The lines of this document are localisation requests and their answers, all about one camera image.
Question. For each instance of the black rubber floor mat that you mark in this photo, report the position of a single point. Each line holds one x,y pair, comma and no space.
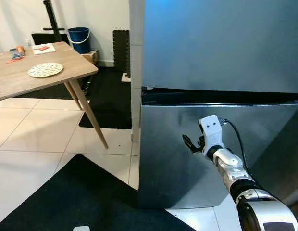
108,106

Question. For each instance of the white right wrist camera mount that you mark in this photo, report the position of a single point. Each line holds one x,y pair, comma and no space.
211,131

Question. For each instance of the blue bucket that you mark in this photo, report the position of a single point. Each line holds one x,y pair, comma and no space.
78,41

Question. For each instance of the orange cylindrical object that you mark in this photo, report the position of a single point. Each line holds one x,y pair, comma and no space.
20,49

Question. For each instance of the silver fridge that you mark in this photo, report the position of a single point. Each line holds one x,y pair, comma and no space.
211,48

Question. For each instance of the white cutting board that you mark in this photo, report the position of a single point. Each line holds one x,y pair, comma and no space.
50,51

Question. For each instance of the light wooden table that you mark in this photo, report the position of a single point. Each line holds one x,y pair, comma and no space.
24,82

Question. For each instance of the small wooden box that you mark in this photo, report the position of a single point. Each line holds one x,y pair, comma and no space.
91,57

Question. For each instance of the black slanted rack post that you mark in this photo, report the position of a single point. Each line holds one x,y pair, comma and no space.
50,14

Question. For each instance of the black flat panel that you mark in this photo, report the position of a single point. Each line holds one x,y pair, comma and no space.
43,38

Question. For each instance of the small red packet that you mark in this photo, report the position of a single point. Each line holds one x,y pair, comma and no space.
43,48

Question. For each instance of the floral print plate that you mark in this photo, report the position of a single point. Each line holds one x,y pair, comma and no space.
45,70

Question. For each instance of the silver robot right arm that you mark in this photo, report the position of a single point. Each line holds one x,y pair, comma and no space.
230,166

